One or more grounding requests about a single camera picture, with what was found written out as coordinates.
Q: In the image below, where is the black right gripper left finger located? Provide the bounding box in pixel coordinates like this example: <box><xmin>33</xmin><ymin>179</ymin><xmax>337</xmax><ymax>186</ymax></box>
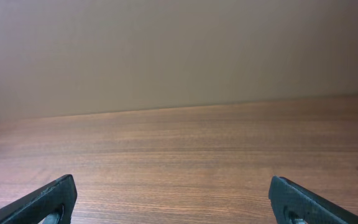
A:
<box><xmin>0</xmin><ymin>174</ymin><xmax>77</xmax><ymax>224</ymax></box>

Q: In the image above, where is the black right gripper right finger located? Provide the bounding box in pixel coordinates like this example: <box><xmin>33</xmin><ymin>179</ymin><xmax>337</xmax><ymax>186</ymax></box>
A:
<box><xmin>268</xmin><ymin>176</ymin><xmax>358</xmax><ymax>224</ymax></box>

